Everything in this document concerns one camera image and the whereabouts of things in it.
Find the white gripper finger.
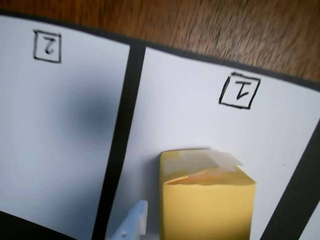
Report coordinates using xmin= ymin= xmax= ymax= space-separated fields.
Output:
xmin=104 ymin=199 xmax=149 ymax=240

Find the yellow paper box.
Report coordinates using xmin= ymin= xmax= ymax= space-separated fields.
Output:
xmin=159 ymin=147 xmax=258 ymax=240

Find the dark printed mat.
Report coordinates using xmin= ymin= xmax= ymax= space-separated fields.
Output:
xmin=0 ymin=8 xmax=320 ymax=240

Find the white paper sheet marked 1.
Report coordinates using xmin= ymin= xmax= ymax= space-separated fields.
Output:
xmin=109 ymin=46 xmax=320 ymax=240

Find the white paper sheet marked 2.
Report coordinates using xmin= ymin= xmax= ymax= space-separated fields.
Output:
xmin=0 ymin=14 xmax=131 ymax=240

